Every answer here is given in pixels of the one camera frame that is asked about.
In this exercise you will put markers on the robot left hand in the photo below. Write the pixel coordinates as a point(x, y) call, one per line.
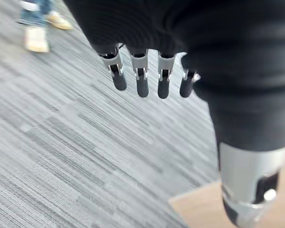
point(204, 35)

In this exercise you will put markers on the person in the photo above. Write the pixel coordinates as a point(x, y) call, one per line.
point(39, 22)

